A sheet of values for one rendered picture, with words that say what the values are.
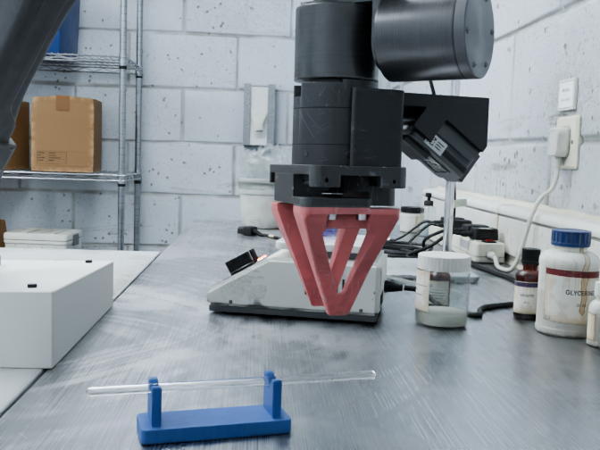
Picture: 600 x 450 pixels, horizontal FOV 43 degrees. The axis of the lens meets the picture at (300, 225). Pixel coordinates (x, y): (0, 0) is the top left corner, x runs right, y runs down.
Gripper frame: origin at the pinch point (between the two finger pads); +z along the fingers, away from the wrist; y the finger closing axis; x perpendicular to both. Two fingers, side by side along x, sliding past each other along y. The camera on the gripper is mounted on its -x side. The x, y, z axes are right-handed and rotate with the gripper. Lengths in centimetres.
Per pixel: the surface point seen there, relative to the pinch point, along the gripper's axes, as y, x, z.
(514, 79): 85, -68, -28
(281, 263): 33.0, -6.0, 2.0
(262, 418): -0.6, 4.8, 7.9
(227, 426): -1.3, 7.3, 8.0
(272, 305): 33.5, -5.2, 6.9
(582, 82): 53, -60, -23
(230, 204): 270, -51, 8
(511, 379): 7.1, -19.5, 8.8
